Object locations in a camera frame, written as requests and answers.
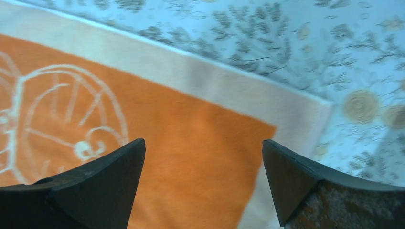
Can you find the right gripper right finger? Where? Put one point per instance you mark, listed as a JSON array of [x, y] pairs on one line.
[[310, 195]]

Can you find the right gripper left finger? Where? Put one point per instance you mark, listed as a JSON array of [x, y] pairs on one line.
[[96, 195]]

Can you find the orange cartoon towel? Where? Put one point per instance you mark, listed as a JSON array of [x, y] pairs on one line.
[[72, 91]]

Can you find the floral table mat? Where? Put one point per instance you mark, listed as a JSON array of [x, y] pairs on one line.
[[351, 52]]

